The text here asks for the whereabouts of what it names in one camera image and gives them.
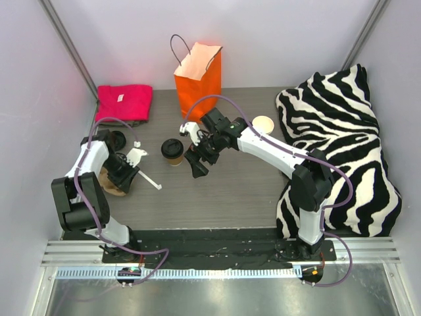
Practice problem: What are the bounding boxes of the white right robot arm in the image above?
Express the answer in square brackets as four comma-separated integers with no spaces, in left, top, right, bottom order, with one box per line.
[180,108,333,260]

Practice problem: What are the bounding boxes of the black plastic cup lid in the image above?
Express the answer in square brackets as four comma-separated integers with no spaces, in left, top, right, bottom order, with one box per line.
[161,138,184,153]

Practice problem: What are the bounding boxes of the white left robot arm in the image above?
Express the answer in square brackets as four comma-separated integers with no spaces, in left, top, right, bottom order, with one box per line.
[51,130,140,263]

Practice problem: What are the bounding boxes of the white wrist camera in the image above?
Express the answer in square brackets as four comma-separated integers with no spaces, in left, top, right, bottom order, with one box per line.
[126,141,148,167]
[179,121,203,145]

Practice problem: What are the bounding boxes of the orange paper gift bag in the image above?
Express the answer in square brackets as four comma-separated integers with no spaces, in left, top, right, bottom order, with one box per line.
[174,42,222,123]

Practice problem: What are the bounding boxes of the zebra print blanket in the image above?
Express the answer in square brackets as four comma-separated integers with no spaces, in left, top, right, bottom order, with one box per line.
[276,64,402,237]

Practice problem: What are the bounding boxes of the folded pink shirt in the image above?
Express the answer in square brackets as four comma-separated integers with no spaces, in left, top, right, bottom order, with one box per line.
[95,84,153,122]

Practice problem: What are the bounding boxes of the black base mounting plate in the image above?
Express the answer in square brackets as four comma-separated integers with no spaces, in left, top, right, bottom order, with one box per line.
[62,228,337,269]

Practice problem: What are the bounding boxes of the brown paper cup innermost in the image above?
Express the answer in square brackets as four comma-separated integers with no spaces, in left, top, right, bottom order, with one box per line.
[162,151,184,167]

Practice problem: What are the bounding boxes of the aluminium front rail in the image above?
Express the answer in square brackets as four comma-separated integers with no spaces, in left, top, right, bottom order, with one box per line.
[41,238,400,279]

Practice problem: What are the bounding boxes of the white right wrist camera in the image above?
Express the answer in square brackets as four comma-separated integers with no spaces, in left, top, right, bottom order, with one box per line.
[179,121,203,145]

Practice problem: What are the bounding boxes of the brown cardboard cup carrier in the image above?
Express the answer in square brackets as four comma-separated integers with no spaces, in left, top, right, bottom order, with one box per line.
[99,167,126,197]

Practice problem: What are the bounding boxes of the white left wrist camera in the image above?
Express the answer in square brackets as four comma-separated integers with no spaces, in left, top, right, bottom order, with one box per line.
[126,141,148,167]

